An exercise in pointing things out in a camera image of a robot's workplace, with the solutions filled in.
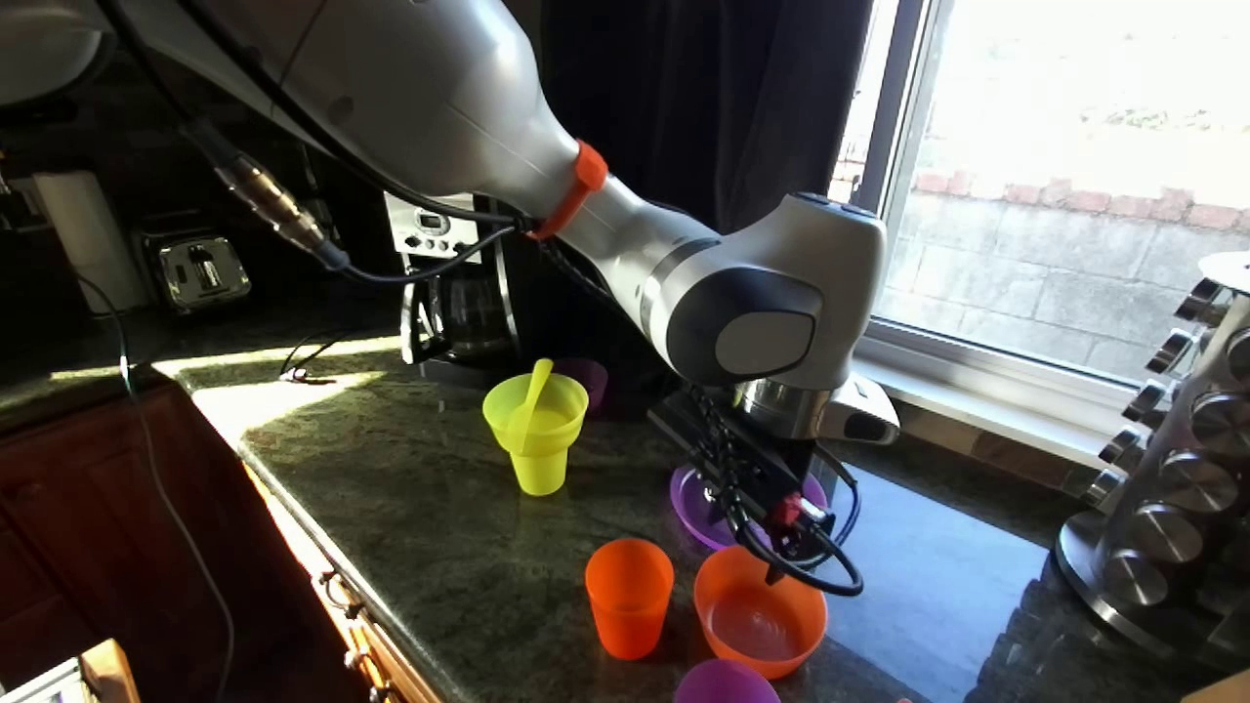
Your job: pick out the window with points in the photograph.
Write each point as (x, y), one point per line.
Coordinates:
(1067, 197)

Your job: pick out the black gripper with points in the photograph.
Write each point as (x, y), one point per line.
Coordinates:
(696, 435)

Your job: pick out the wooden cabinet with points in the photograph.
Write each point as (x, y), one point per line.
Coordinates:
(81, 548)

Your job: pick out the yellow-green cup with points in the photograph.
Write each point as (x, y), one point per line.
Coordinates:
(538, 465)

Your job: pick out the small purple bowl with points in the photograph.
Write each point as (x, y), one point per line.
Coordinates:
(594, 376)

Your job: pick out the chrome spice rack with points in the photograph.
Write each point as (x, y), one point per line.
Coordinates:
(1175, 521)

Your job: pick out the metal wall outlet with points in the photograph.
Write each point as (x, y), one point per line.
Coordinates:
(198, 272)

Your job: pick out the purple plastic bowl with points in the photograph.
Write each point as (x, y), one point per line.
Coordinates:
(696, 508)

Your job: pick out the orange bowl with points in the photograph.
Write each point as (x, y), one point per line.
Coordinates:
(754, 629)

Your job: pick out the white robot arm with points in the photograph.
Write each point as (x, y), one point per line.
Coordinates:
(433, 90)

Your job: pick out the yellow-green bowl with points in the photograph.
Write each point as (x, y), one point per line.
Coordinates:
(566, 414)

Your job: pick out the stainless steel coffee maker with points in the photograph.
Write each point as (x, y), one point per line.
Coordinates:
(433, 228)

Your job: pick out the glass coffee carafe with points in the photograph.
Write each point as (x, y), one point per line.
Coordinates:
(471, 315)

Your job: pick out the orange cup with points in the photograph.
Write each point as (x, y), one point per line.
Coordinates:
(629, 608)

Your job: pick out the yellow spoon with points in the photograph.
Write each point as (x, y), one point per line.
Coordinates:
(538, 383)

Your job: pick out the purple cup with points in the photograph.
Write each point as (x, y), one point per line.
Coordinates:
(724, 685)

